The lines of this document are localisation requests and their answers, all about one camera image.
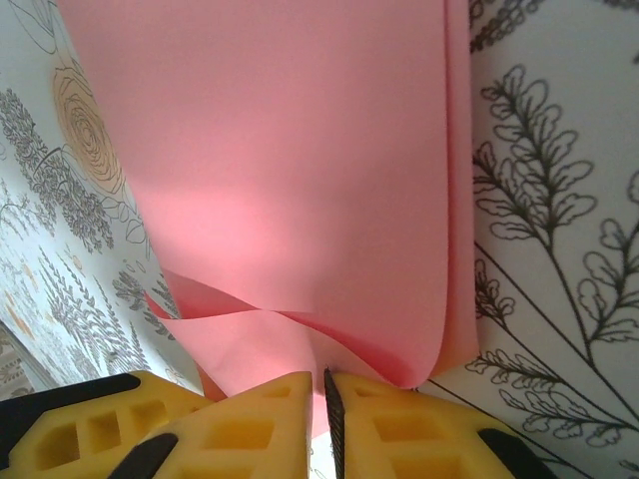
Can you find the pink cloth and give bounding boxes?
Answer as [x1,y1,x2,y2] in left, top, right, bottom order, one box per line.
[55,0,481,440]

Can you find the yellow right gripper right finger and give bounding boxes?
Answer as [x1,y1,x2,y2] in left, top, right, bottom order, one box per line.
[322,367,555,479]

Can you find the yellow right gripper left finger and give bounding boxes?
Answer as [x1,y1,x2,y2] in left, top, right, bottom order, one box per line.
[112,371,314,479]

